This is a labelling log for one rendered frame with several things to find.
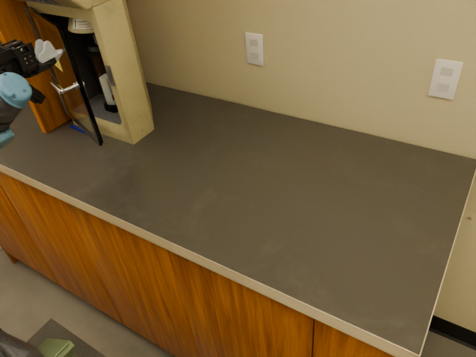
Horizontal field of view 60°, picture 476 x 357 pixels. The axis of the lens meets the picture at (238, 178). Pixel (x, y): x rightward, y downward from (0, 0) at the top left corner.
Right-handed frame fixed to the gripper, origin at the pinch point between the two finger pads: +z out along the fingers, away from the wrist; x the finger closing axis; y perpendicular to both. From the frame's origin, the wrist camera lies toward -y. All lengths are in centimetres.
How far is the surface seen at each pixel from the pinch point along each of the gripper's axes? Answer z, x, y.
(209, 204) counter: -2, -48, -37
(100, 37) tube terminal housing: 11.5, -5.0, 1.3
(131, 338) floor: -16, 2, -131
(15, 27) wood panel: 7.5, 31.1, 1.8
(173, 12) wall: 55, 4, -6
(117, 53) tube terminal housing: 15.6, -6.0, -5.0
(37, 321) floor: -32, 49, -131
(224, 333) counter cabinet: -15, -57, -78
